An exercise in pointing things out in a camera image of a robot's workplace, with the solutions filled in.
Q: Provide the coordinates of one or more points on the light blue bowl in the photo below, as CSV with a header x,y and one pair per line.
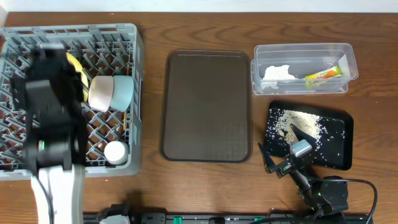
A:
x,y
122,93

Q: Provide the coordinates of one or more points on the yellow plate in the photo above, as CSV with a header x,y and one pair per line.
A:
x,y
79,69

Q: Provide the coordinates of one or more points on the snack wrapper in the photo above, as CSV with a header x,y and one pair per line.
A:
x,y
321,77

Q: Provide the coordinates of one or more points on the black tray bin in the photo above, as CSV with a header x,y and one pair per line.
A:
x,y
326,113

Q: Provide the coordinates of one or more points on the white napkin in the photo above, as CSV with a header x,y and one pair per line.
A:
x,y
273,75

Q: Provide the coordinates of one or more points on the pink bowl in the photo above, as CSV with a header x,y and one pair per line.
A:
x,y
101,93

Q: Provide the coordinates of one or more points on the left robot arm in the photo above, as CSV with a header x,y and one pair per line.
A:
x,y
51,95

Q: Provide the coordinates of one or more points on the small white cup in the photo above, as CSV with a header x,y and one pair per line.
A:
x,y
116,152

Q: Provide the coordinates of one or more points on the clear plastic bin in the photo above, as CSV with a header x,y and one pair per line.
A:
x,y
304,59

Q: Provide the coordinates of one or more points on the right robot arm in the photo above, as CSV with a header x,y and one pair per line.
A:
x,y
326,196

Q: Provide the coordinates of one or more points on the grey dishwasher rack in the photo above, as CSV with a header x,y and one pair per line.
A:
x,y
102,49

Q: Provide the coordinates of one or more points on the wooden chopstick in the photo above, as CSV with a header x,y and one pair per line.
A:
x,y
125,112

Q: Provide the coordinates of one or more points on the food scraps rice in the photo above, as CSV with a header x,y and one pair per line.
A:
x,y
329,134

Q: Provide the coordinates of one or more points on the dark brown serving tray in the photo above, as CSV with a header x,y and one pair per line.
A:
x,y
206,114

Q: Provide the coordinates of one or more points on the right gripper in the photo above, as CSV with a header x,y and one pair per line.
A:
x,y
285,167

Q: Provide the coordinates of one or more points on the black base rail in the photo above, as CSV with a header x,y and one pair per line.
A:
x,y
127,214

